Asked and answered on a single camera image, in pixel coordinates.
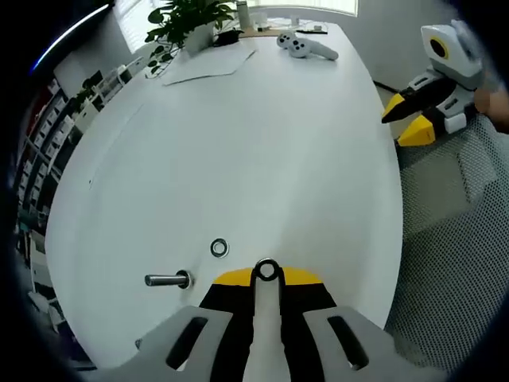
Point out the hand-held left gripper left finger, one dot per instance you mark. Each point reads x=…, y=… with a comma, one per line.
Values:
x=226, y=302

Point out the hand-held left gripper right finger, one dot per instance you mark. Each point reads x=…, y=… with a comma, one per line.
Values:
x=306, y=298

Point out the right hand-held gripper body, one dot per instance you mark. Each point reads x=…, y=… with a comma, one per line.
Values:
x=457, y=55

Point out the thin threaded steel stud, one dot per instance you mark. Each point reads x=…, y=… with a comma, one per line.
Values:
x=163, y=280

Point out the person's right hand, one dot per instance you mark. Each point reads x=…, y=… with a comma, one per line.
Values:
x=491, y=104

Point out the white handheld controller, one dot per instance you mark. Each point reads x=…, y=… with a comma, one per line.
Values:
x=314, y=51
x=283, y=40

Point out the white window blinds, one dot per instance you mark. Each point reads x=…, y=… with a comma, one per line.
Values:
x=318, y=6
x=131, y=24

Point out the wooden board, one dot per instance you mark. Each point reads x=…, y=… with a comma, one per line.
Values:
x=274, y=32

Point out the white cylindrical bottle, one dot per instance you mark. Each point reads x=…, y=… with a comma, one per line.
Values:
x=243, y=14

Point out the small black object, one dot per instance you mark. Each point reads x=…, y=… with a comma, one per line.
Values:
x=228, y=36

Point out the white paper sheet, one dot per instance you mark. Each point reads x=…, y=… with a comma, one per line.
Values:
x=214, y=65

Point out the white background desk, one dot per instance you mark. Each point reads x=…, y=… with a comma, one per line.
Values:
x=111, y=85

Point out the storage shelf with white bins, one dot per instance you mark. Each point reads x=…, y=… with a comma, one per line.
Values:
x=43, y=135

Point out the green potted plant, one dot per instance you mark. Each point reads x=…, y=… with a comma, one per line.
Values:
x=179, y=16

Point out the ceiling light strip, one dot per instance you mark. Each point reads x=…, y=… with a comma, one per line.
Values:
x=59, y=44

